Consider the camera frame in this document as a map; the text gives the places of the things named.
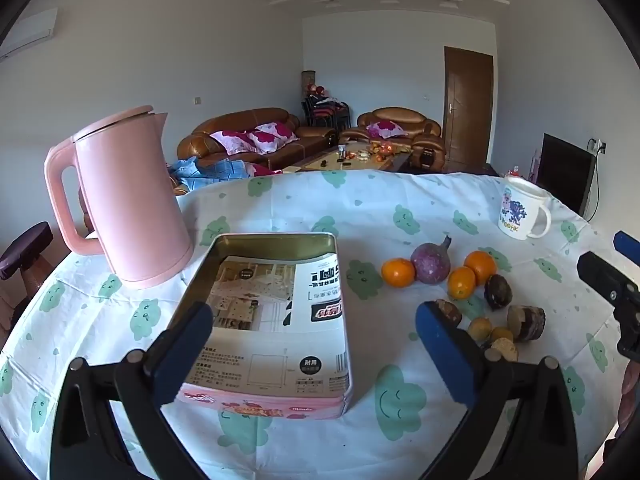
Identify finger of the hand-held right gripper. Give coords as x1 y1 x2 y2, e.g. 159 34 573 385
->
576 251 640 357
614 230 640 262

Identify brown wooden door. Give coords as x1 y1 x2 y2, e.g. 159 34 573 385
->
443 46 495 165

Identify orange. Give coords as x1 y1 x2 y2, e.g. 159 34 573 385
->
381 258 417 289
463 250 497 286
446 266 477 301

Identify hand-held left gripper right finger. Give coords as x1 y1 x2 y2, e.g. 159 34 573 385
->
415 301 596 480

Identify pink metal tin box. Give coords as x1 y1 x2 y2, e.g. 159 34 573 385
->
161 232 353 416

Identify white air conditioner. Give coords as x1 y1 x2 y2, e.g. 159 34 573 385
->
0 8 58 61

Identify purple pointed fruit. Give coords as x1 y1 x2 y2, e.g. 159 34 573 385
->
411 235 453 286

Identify dark brown passion fruit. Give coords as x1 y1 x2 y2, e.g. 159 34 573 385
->
484 273 513 311

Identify dark cut fruit shell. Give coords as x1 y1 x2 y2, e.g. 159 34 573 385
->
507 304 547 343

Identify white printed mug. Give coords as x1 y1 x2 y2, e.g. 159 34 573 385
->
497 176 552 242

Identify person's right hand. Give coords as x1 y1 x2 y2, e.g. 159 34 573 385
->
616 359 640 442

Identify black television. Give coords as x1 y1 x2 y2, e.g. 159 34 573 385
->
535 133 596 218

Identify pink electric kettle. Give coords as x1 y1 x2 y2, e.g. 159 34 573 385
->
44 105 195 290

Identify blue checked blanket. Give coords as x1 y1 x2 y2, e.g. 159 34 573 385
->
167 156 278 192

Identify brown leather sofa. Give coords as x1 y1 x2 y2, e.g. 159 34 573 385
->
176 107 341 173

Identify stacked dark chairs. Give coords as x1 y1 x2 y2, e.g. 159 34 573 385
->
301 94 351 130

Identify pink floral pillow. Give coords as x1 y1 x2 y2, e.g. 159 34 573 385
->
367 121 406 139
248 122 299 155
209 130 261 156

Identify brown dried fruit shell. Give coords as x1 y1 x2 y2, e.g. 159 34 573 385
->
434 299 463 331

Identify printed paper leaflet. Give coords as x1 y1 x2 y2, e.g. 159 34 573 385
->
200 254 349 393

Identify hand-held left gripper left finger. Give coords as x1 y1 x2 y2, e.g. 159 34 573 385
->
50 302 216 480

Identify white tablecloth green cloud print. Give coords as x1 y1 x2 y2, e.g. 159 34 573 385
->
0 169 640 480

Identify dark cushioned wooden stool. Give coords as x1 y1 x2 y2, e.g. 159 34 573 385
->
0 222 55 331

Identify wooden coffee table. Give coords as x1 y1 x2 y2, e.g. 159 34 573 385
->
285 141 416 175

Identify beige round fruit slice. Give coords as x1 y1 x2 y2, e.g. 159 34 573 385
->
484 338 518 361

